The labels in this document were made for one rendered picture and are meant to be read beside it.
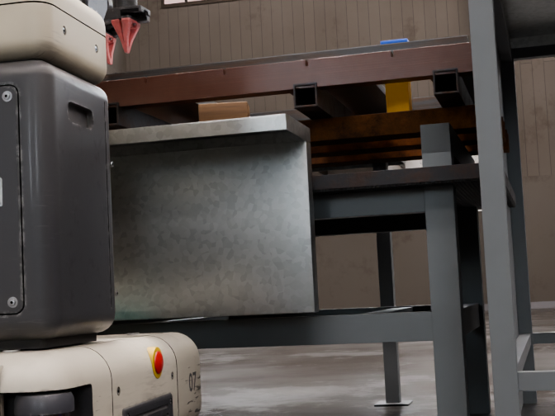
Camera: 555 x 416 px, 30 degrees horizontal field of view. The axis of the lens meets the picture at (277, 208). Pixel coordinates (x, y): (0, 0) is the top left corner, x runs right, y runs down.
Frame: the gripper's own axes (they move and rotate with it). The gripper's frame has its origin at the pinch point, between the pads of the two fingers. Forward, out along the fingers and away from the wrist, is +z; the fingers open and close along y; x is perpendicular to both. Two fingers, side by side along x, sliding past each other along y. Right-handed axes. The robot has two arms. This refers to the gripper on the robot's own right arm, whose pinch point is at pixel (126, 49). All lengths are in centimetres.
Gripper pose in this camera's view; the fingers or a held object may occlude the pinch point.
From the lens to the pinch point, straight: 243.3
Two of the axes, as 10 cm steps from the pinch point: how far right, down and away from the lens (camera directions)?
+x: -2.6, -0.4, -9.7
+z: 0.5, 10.0, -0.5
